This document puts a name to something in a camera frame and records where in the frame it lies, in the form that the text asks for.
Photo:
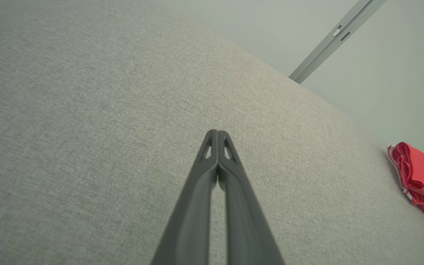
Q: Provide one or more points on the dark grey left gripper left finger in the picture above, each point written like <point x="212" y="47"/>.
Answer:
<point x="190" y="221"/>

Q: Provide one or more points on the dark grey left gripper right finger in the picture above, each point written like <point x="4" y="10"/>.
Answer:
<point x="247" y="221"/>

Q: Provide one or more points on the red jersey with white trim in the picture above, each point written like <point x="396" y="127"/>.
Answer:
<point x="421" y="169"/>

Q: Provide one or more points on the grey fabric sofa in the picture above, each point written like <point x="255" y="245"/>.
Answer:
<point x="87" y="110"/>

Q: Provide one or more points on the grey partition frame post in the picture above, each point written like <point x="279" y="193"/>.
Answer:
<point x="324" y="55"/>
<point x="314" y="55"/>

